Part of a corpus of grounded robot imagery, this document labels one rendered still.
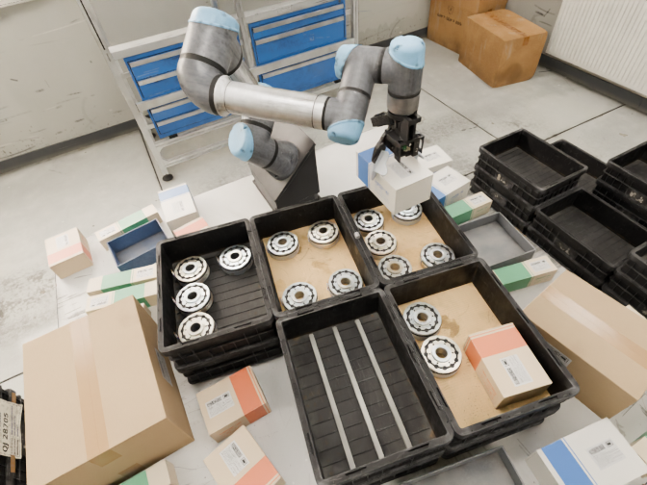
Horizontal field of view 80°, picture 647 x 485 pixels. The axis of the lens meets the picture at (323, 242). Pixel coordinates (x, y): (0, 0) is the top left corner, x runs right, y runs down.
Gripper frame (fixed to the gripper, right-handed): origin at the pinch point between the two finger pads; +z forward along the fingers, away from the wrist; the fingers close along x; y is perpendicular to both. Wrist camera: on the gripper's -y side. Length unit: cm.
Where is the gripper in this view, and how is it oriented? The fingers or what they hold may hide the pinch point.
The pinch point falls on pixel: (392, 169)
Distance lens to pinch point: 112.3
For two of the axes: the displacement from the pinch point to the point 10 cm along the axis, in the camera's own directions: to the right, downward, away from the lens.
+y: 4.6, 6.5, -6.0
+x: 8.8, -4.0, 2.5
